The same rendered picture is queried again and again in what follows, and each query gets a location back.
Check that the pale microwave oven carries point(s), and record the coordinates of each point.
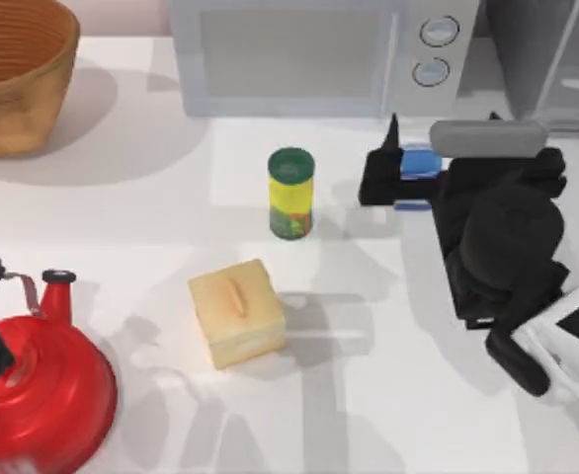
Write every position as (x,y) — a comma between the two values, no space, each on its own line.
(433,101)

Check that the pale yellow bread block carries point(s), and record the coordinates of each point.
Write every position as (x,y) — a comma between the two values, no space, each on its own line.
(240,321)

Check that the microwave oven door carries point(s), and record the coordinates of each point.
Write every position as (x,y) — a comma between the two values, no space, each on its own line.
(289,54)

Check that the round microwave knob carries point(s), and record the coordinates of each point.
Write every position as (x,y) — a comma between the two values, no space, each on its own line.
(431,72)
(439,30)

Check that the blue box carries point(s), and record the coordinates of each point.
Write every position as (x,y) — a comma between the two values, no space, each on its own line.
(419,163)

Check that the woven wicker basket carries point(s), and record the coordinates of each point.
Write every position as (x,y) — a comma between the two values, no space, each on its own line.
(18,99)

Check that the green and yellow can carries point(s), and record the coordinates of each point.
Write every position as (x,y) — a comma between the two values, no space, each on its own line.
(291,195)

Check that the red kettle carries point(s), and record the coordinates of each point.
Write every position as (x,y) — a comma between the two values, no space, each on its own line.
(47,380)

